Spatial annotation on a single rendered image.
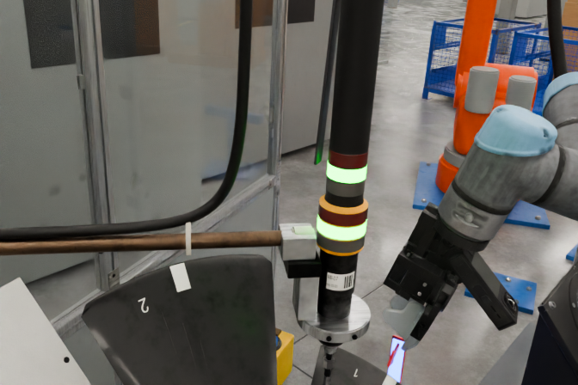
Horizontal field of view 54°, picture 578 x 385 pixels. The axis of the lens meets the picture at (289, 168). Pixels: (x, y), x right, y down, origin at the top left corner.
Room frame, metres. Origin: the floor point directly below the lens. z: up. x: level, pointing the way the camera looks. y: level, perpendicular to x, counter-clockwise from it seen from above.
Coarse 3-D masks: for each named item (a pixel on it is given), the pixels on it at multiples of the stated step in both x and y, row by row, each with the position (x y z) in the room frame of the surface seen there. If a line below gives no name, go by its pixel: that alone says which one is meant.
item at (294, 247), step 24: (288, 240) 0.43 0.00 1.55; (312, 240) 0.43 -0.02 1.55; (288, 264) 0.43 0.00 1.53; (312, 264) 0.43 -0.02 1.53; (312, 288) 0.43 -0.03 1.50; (312, 312) 0.43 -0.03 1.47; (360, 312) 0.45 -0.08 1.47; (312, 336) 0.42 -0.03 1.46; (336, 336) 0.42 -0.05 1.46; (360, 336) 0.43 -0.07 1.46
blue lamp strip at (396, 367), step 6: (396, 342) 0.77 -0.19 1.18; (402, 342) 0.76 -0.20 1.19; (390, 354) 0.77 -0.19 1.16; (396, 354) 0.76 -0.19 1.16; (402, 354) 0.76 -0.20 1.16; (396, 360) 0.76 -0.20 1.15; (402, 360) 0.76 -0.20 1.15; (390, 366) 0.77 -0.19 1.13; (396, 366) 0.76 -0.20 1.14; (390, 372) 0.77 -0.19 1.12; (396, 372) 0.76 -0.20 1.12; (396, 378) 0.76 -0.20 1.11
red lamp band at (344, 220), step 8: (320, 208) 0.45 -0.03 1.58; (320, 216) 0.44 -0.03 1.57; (328, 216) 0.44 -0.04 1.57; (336, 216) 0.43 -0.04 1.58; (344, 216) 0.43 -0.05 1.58; (352, 216) 0.43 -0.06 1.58; (360, 216) 0.44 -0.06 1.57; (336, 224) 0.43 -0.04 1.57; (344, 224) 0.43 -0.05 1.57; (352, 224) 0.43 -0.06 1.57
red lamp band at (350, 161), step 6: (330, 150) 0.45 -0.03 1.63; (330, 156) 0.45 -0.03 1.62; (336, 156) 0.44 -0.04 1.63; (342, 156) 0.44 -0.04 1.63; (348, 156) 0.44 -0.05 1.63; (354, 156) 0.44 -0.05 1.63; (360, 156) 0.44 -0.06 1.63; (366, 156) 0.45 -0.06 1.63; (330, 162) 0.45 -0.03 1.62; (336, 162) 0.44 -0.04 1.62; (342, 162) 0.44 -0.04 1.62; (348, 162) 0.44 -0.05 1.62; (354, 162) 0.44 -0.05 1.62; (360, 162) 0.44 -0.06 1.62; (366, 162) 0.45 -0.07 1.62
